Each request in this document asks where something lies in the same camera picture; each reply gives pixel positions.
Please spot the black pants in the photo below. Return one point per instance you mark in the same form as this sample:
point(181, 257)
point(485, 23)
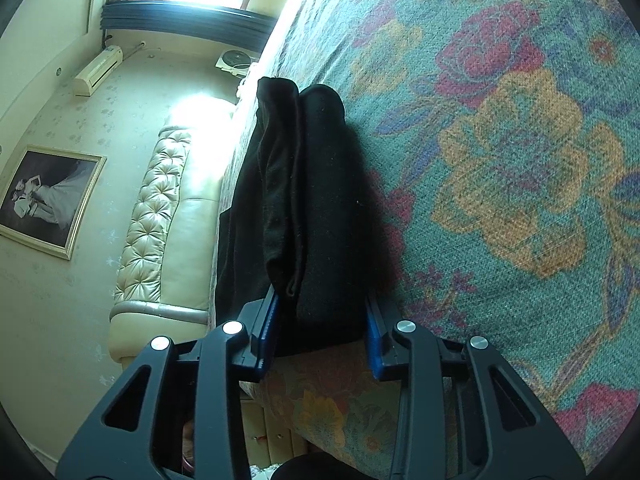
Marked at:
point(320, 200)

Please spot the dark blue curtain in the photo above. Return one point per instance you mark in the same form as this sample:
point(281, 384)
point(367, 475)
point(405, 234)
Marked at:
point(190, 22)

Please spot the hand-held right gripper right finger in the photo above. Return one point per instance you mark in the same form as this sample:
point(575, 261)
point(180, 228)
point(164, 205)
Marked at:
point(376, 357)

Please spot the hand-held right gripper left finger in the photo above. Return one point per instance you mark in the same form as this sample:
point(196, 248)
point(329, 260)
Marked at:
point(267, 332)

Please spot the gold framed wall picture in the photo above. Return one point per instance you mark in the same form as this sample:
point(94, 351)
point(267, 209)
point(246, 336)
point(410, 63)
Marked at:
point(45, 200)

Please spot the cream tufted leather headboard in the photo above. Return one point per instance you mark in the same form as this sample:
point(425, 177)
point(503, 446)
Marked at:
point(165, 240)

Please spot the floral bedspread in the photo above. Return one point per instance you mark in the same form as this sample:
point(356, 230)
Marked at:
point(500, 160)

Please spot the dark cloth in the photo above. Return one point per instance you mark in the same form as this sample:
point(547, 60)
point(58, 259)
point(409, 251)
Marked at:
point(325, 467)

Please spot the cream bedside cabinet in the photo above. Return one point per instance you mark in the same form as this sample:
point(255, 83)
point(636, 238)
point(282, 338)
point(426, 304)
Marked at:
point(272, 427)

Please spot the white wall air conditioner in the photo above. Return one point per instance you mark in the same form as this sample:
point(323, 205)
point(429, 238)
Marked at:
point(97, 71)

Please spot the white box fan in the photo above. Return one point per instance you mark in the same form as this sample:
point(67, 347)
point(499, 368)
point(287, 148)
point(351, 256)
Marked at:
point(235, 61)

